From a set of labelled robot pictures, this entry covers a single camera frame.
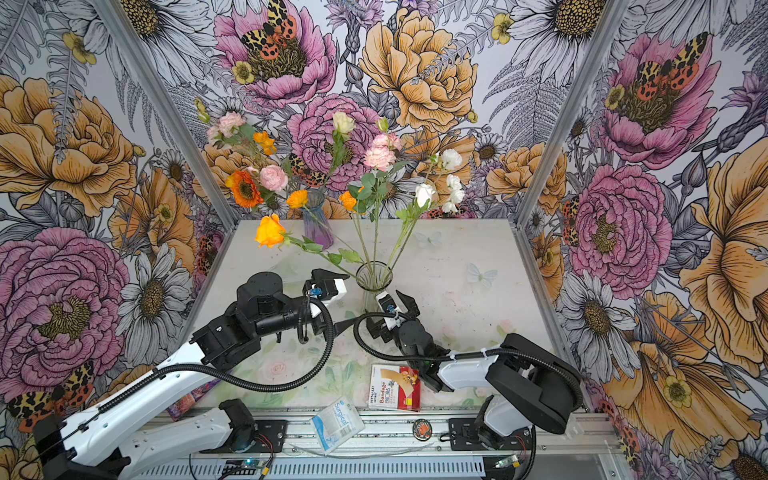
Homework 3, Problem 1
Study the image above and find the aluminium corner post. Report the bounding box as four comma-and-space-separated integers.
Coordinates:
515, 0, 630, 231
94, 1, 238, 234

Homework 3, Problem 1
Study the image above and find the left black corrugated cable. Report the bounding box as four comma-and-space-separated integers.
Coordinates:
59, 296, 336, 433

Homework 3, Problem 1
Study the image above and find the clear ribbed glass vase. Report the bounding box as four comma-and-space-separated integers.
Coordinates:
355, 260, 393, 313

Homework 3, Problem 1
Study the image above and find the yellow ranunculus stem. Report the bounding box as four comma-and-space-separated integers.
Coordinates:
225, 131, 277, 185

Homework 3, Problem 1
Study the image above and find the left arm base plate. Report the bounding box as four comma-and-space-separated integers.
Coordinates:
237, 419, 288, 454

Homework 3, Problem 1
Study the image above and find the small green circuit board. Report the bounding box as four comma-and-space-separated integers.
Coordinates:
225, 458, 265, 472

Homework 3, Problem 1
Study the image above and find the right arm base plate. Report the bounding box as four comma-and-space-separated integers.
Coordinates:
439, 417, 532, 452

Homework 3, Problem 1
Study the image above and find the slotted white cable duct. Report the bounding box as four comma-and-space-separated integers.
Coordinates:
137, 456, 486, 479

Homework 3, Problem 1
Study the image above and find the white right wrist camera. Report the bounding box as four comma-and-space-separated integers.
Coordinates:
376, 291, 404, 331

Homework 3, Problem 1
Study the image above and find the orange gerbera flower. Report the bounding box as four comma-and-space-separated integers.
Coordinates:
226, 170, 264, 209

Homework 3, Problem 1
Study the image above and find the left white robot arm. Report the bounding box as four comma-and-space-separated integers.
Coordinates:
33, 269, 348, 479

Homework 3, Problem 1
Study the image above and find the white blue tissue pack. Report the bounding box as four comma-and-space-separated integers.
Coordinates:
311, 397, 365, 454

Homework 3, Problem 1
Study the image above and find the pink snack packet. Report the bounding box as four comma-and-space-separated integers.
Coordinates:
167, 379, 219, 421

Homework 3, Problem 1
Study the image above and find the pink rose flower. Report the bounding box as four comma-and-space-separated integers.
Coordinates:
258, 165, 308, 207

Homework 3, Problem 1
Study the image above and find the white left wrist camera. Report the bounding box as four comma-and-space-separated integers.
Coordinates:
304, 278, 348, 307

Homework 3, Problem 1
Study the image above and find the right aluminium corner post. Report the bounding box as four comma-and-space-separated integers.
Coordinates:
515, 0, 630, 231

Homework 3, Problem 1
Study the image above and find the left aluminium corner post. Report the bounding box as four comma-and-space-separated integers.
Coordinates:
94, 1, 238, 234

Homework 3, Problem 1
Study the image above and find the blue purple glass vase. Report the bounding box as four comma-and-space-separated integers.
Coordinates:
301, 189, 334, 250

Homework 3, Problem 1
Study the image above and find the pink carnation stem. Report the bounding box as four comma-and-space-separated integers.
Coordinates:
207, 112, 254, 148
342, 118, 402, 262

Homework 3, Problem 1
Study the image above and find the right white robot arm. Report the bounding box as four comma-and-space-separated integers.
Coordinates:
353, 292, 583, 450

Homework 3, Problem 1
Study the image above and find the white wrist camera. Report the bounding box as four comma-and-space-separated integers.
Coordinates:
304, 278, 348, 307
376, 291, 404, 331

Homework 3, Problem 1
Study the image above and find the red bandage box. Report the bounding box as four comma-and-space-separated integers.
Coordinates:
367, 365, 421, 412

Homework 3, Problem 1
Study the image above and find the small white rosebud stem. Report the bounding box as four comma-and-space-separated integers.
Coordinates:
387, 183, 436, 269

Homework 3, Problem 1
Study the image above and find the orange rose stem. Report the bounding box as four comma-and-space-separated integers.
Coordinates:
255, 215, 363, 276

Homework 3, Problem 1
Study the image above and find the white carnation stem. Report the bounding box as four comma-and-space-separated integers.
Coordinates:
386, 148, 468, 268

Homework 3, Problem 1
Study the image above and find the cream white rose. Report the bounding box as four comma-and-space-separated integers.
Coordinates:
328, 111, 356, 175

